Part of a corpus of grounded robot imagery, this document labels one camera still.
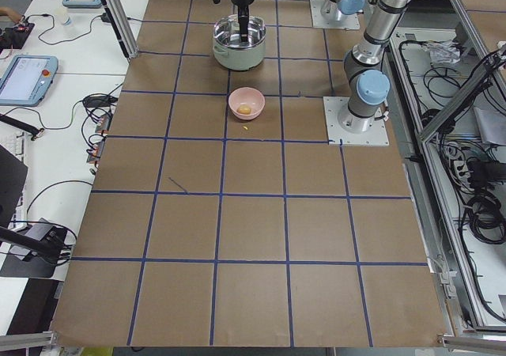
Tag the brown egg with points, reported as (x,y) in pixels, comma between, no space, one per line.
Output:
(244,109)

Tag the mint green steel pot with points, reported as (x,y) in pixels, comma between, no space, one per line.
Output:
(233,53)

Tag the pink bowl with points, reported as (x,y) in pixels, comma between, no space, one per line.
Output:
(249,96)

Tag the black power adapter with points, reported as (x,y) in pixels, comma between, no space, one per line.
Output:
(99,101)

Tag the white paper cup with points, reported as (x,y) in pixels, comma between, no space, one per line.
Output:
(62,16)

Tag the crumpled white paper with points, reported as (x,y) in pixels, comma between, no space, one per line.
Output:
(446,52)

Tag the near blue teach pendant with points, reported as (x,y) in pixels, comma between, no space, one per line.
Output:
(27,80)

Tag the white keyboard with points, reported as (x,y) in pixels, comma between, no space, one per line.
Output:
(13,176)

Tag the black handheld tool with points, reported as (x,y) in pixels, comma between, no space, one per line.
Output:
(33,131)

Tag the black monitor stand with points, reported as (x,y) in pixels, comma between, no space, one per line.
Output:
(35,251)

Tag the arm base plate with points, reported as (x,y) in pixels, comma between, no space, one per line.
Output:
(342,22)
(345,129)

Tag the aluminium frame post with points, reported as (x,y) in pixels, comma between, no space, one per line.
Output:
(121,27)

